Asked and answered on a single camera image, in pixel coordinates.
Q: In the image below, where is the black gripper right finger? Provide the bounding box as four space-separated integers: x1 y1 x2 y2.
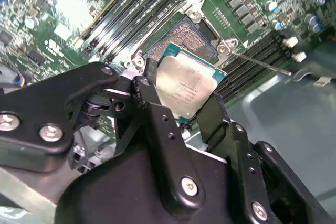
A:
195 93 330 224

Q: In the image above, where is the silver topped CPU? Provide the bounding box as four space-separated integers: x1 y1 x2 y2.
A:
156 41 228 125

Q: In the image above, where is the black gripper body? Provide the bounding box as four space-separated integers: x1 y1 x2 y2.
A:
54 140 247 224

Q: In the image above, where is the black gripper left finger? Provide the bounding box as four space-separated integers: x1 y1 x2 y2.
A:
0 58 207 218

